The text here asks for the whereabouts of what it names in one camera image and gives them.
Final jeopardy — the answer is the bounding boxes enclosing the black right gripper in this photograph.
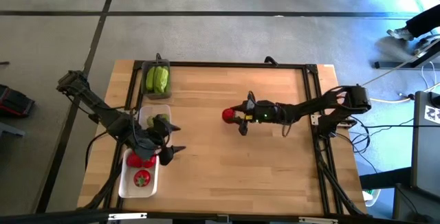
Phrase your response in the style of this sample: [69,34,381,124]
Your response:
[230,98,281,137]

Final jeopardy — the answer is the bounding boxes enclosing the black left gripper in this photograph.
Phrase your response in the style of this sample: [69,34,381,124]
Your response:
[130,113,187,166]

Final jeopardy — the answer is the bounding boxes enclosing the red toy tomato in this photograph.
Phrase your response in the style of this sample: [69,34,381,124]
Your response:
[142,155,157,169]
[221,108,237,124]
[126,152,144,169]
[133,169,151,188]

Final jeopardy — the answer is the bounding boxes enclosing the clear plastic bin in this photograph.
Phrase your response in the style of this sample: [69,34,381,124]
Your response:
[137,104,173,149]

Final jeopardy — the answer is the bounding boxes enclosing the grey plastic bin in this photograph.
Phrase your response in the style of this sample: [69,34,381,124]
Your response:
[140,58,172,100]

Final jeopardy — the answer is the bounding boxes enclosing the white plastic basket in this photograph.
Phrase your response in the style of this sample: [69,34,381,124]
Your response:
[118,147,161,199]

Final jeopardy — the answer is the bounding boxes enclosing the black crossbeam white labels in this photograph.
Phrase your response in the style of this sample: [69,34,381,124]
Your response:
[0,208,440,224]

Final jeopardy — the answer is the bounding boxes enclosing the white green container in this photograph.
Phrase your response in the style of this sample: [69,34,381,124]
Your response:
[362,188,382,207]

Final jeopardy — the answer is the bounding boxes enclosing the black floor box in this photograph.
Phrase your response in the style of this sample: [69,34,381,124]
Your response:
[359,167,413,190]

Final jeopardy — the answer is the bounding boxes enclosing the red black case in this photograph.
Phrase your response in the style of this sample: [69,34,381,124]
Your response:
[0,84,36,117]

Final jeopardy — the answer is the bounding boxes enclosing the black stand foot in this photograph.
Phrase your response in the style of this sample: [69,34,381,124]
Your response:
[373,38,440,70]

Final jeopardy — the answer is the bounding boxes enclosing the person's shoe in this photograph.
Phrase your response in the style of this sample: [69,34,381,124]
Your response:
[386,27,415,42]

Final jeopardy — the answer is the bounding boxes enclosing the grey cabinet with sticker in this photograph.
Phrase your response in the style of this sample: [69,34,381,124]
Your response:
[410,91,440,197]

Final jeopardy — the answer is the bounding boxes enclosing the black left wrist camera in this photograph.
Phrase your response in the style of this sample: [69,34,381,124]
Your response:
[137,141,155,159]

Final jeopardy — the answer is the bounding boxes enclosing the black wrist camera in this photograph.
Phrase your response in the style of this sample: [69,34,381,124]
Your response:
[253,100,276,124]
[137,141,155,159]

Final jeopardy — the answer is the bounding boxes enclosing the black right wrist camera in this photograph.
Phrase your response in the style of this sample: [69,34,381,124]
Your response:
[253,100,276,124]

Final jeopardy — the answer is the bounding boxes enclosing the yellow cable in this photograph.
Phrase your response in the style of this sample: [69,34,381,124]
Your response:
[369,96,413,104]

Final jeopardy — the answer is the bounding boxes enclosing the black power cable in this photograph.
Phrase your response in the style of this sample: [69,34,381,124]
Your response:
[360,124,440,129]

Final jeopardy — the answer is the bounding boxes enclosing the grey flat bracket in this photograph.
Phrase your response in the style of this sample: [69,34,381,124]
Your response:
[0,120,25,138]

